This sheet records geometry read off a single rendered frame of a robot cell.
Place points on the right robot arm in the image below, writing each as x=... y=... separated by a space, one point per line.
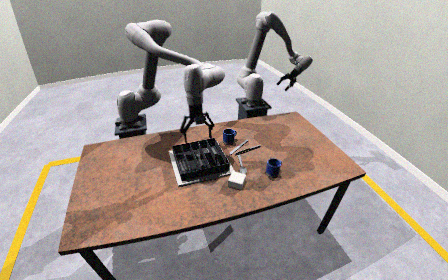
x=129 y=104

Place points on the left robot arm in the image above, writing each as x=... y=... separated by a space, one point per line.
x=254 y=86

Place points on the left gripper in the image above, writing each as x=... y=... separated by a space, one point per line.
x=290 y=76

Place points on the blue mug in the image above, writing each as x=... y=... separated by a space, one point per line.
x=228 y=136
x=272 y=171

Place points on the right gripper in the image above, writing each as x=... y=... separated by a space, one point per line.
x=195 y=110

